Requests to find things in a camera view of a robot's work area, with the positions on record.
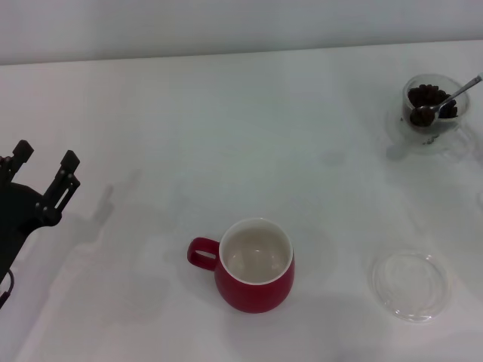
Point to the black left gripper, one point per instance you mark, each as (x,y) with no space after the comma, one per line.
(17,215)

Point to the red ceramic mug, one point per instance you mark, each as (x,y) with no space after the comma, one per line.
(256,294)

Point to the coffee bean pile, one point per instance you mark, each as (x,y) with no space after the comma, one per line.
(430,96)

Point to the clear glass cup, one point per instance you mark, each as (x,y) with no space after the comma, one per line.
(464,109)

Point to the clear glass saucer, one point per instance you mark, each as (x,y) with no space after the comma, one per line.
(394,128)

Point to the clear shallow glass dish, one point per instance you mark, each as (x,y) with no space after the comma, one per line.
(411,286)

